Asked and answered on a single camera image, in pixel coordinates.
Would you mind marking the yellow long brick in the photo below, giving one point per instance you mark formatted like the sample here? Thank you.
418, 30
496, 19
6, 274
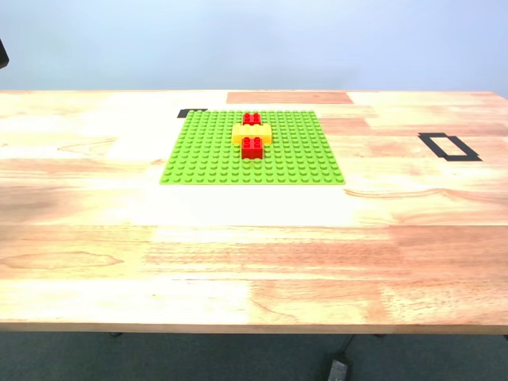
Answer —
238, 135

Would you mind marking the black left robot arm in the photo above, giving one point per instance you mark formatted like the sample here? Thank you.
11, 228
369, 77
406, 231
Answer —
2, 55

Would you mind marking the red square brick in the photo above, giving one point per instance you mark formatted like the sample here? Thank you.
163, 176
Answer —
252, 118
252, 151

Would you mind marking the green studded baseplate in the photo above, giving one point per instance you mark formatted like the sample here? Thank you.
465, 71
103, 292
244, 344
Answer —
206, 166

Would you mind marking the black tape corner mark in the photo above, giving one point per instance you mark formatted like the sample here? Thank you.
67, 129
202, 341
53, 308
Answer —
182, 114

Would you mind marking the black tape rectangle mark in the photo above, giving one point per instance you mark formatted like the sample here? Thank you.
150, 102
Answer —
436, 135

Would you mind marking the grey power adapter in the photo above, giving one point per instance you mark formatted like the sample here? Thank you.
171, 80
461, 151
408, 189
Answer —
338, 371

